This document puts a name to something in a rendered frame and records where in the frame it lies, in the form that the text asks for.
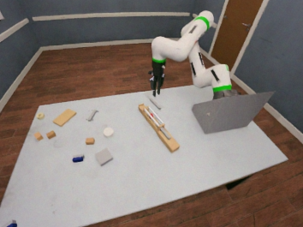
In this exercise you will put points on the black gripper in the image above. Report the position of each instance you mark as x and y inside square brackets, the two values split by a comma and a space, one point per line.
[158, 77]

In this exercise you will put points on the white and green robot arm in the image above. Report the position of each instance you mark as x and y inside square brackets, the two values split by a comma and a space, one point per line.
[217, 76]

